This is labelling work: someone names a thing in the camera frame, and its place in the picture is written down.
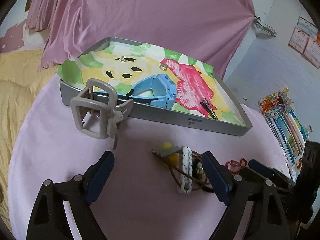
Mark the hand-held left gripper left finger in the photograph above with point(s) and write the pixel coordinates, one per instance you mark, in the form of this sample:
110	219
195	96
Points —
101	172

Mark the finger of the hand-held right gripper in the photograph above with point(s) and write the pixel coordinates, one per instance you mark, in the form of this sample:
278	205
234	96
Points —
252	173
257	165

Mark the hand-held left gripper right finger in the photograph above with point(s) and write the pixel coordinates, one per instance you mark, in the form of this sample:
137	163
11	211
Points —
217	177

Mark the red loop ornament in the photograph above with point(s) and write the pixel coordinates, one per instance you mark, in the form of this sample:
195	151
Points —
228	166

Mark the grey shallow box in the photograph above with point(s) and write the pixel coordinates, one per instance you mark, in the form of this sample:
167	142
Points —
175	120

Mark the light blue wrist watch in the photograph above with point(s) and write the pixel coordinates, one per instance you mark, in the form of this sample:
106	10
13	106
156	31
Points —
162	90

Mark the light pink table cloth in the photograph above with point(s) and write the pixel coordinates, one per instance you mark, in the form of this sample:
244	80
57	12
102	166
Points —
137	205

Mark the stack of colourful books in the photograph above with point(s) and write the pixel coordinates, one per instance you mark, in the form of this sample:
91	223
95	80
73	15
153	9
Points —
287	125

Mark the yellow hair clip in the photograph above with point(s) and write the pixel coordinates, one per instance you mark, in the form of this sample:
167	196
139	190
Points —
167	152

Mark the grey hair claw clip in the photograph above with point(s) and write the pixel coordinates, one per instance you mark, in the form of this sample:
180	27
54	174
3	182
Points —
105	110

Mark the colourful painted paper sheet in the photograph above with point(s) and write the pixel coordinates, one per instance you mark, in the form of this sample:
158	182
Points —
190	87

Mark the yellow quilted blanket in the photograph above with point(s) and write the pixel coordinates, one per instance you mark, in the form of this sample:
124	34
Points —
17	85

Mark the large pink curtain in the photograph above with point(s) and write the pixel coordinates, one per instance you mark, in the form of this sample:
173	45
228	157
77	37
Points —
150	12

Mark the tied pink curtain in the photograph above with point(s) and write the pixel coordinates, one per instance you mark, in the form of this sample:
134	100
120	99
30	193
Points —
42	10

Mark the group of wall certificates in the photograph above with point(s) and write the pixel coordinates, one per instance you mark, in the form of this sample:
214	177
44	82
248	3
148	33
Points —
307	42

